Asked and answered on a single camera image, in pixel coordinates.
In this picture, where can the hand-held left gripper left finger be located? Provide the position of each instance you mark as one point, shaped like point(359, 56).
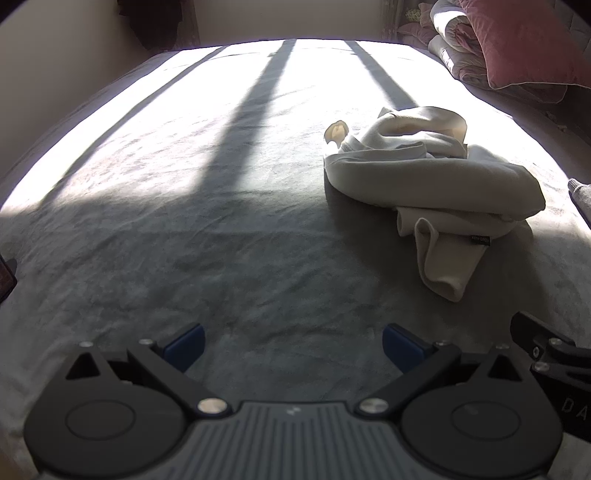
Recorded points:
point(185, 347)

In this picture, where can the cream printed sweatshirt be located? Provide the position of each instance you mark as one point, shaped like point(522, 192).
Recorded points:
point(438, 184)

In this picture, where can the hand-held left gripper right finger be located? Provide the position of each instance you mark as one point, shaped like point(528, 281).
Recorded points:
point(400, 347)

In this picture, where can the pink pillow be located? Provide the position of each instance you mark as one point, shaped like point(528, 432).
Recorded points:
point(521, 41)

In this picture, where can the dark hanging clothes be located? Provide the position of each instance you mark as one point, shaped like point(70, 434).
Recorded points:
point(152, 23)

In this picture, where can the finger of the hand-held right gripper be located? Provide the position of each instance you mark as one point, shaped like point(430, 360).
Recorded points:
point(531, 332)

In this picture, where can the upright smartphone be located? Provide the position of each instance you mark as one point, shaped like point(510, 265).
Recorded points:
point(5, 279)

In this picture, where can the floral curtain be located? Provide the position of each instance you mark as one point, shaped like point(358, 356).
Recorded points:
point(392, 18)

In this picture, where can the folded quilt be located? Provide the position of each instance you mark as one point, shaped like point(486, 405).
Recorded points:
point(455, 55)

